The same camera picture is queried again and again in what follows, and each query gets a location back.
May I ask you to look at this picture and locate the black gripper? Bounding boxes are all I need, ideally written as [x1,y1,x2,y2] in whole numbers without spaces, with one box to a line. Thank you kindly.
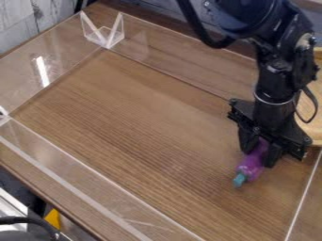
[227,94,311,168]

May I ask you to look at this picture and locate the purple toy eggplant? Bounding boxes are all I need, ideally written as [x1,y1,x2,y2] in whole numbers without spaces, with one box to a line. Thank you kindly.
[232,138,268,188]

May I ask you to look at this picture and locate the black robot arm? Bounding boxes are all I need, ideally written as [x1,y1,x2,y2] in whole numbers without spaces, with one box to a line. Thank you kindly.
[176,0,319,168]

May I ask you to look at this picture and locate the brown wooden bowl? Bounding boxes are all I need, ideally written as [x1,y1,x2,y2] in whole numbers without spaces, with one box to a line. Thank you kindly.
[295,46,322,147]

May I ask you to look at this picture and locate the clear acrylic tray walls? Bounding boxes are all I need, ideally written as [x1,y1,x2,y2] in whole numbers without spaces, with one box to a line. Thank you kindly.
[0,3,322,241]

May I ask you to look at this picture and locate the yellow and black device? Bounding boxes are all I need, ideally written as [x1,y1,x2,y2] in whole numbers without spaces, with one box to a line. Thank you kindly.
[24,206,85,241]

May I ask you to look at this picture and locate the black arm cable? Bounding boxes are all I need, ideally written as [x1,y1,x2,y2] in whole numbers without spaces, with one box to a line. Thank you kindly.
[292,87,319,124]

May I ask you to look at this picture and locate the clear acrylic corner bracket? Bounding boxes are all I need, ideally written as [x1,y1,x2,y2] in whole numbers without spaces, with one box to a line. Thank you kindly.
[78,11,124,49]

